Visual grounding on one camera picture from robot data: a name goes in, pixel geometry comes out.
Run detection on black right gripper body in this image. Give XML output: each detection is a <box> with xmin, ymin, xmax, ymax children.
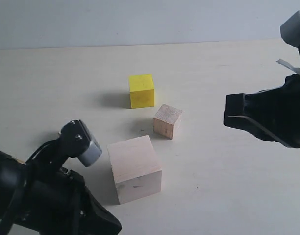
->
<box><xmin>223</xmin><ymin>74</ymin><xmax>300</xmax><ymax>148</ymax></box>

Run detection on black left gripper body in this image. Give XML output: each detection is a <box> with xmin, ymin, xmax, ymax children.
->
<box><xmin>25</xmin><ymin>171</ymin><xmax>122</xmax><ymax>235</ymax></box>

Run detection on large pale wooden cube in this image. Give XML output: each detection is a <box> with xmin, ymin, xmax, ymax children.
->
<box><xmin>107</xmin><ymin>135</ymin><xmax>162</xmax><ymax>204</ymax></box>

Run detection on medium wooden cube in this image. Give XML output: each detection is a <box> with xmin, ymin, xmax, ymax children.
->
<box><xmin>153</xmin><ymin>104</ymin><xmax>183</xmax><ymax>140</ymax></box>

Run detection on yellow cube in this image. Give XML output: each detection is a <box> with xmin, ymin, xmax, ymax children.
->
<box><xmin>129</xmin><ymin>74</ymin><xmax>155</xmax><ymax>109</ymax></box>

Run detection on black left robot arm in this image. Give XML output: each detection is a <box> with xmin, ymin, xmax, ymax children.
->
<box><xmin>0</xmin><ymin>151</ymin><xmax>122</xmax><ymax>235</ymax></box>

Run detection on white cable tie tag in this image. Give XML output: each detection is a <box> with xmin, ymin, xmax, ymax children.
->
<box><xmin>276</xmin><ymin>59</ymin><xmax>300</xmax><ymax>76</ymax></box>

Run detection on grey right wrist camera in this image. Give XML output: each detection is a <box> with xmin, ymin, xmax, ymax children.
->
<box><xmin>280</xmin><ymin>10</ymin><xmax>300</xmax><ymax>48</ymax></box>

